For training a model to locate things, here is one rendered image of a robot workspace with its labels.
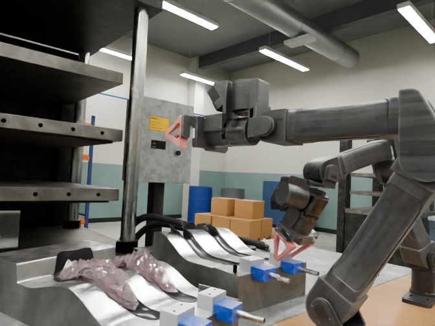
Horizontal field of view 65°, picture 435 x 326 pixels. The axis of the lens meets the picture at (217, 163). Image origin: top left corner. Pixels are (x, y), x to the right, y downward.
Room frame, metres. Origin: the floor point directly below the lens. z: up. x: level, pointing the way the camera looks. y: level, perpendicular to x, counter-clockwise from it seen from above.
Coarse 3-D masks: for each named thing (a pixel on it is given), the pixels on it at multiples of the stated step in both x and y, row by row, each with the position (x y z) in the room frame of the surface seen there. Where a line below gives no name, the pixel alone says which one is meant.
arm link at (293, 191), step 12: (336, 168) 0.80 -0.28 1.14; (288, 180) 0.79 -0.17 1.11; (300, 180) 0.80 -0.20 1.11; (312, 180) 0.81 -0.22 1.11; (324, 180) 0.80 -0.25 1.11; (336, 180) 0.81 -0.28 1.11; (276, 192) 0.82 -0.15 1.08; (288, 192) 0.78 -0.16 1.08; (300, 192) 0.79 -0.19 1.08; (288, 204) 0.79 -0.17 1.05; (300, 204) 0.80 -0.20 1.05
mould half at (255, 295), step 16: (160, 240) 1.03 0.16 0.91; (176, 240) 1.01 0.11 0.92; (208, 240) 1.07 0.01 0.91; (240, 240) 1.14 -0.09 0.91; (160, 256) 1.03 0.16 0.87; (176, 256) 0.96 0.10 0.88; (192, 256) 0.96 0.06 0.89; (224, 256) 0.99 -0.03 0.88; (192, 272) 0.91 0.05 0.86; (208, 272) 0.86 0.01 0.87; (224, 272) 0.81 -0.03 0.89; (240, 272) 0.80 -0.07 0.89; (224, 288) 0.81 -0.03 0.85; (240, 288) 0.78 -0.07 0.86; (256, 288) 0.82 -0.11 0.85; (272, 288) 0.85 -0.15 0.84; (288, 288) 0.90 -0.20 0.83; (304, 288) 0.94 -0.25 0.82; (256, 304) 0.82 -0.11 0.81; (272, 304) 0.86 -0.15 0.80
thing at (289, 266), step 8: (272, 256) 0.90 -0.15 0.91; (288, 256) 0.91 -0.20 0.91; (272, 264) 0.90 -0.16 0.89; (280, 264) 0.88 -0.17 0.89; (288, 264) 0.87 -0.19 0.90; (296, 264) 0.86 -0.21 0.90; (288, 272) 0.87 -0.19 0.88; (296, 272) 0.86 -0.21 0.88; (304, 272) 0.85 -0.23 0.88; (312, 272) 0.83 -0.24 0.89
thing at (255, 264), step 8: (248, 256) 0.85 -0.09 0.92; (256, 256) 0.86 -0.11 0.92; (240, 264) 0.84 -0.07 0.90; (248, 264) 0.82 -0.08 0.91; (256, 264) 0.83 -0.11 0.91; (256, 272) 0.80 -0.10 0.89; (264, 272) 0.79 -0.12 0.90; (272, 272) 0.80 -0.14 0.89; (264, 280) 0.79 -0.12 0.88; (280, 280) 0.77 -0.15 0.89; (288, 280) 0.75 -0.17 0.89
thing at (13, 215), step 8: (0, 208) 1.22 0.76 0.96; (8, 208) 1.23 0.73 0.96; (16, 208) 1.24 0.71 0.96; (0, 216) 1.16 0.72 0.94; (8, 216) 1.18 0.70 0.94; (16, 216) 1.19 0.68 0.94; (0, 224) 1.16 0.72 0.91; (8, 224) 1.18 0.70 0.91; (16, 224) 1.19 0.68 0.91; (0, 232) 1.16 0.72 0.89; (8, 232) 1.18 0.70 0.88; (16, 232) 1.19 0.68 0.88; (0, 240) 1.16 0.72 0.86; (8, 240) 1.18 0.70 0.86; (16, 240) 1.20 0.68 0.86; (0, 248) 1.17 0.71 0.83; (8, 248) 1.18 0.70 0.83; (16, 248) 1.20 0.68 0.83
